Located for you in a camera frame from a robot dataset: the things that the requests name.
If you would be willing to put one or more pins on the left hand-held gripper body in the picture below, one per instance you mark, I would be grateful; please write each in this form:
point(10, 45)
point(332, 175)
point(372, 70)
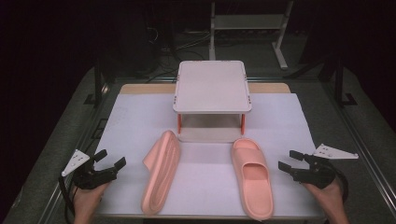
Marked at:
point(90, 179)

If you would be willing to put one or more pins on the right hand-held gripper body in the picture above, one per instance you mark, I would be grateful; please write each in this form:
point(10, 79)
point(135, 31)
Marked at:
point(317, 175)

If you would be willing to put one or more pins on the pink foam slipper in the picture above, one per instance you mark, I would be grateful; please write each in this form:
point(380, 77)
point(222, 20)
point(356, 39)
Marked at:
point(253, 180)
point(162, 174)

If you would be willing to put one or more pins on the white shoe rack orange legs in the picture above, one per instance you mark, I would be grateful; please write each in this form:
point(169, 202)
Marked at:
point(211, 87)

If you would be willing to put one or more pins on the person's left hand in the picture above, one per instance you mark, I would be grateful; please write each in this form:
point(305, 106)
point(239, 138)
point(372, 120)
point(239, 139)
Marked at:
point(87, 205)

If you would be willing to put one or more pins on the person's right hand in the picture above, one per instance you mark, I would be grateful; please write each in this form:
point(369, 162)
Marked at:
point(331, 202)

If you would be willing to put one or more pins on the black metal stand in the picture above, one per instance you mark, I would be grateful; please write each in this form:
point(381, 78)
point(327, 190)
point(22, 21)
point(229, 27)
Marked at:
point(339, 84)
point(98, 84)

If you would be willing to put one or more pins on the white table mat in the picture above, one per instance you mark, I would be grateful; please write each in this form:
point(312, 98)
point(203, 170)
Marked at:
point(205, 174)

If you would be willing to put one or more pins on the white metal stand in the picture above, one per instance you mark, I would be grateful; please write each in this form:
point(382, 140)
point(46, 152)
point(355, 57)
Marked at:
point(249, 21)

